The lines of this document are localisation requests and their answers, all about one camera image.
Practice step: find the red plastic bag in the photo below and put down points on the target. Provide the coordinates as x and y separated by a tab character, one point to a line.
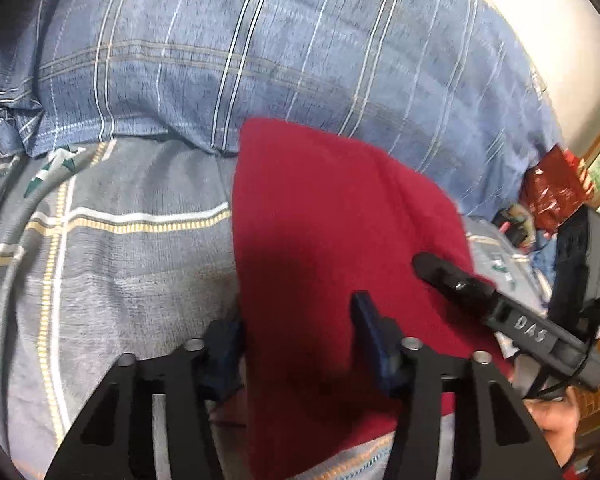
555	188

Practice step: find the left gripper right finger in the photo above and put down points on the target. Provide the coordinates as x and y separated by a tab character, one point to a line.
495	436

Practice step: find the right human hand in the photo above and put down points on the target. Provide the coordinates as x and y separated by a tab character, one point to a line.
559	421

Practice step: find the visible finger of the right gripper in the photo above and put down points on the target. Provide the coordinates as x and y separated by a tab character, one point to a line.
463	289

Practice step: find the red small sweater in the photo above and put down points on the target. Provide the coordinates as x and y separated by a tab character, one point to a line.
316	218

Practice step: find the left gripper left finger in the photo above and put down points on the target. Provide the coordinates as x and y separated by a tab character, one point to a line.
113	436

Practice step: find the grey patterned bed sheet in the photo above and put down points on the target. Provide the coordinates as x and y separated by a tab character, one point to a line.
119	247

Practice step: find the blue plaid pillow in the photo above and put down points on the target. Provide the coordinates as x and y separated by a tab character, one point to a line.
444	86

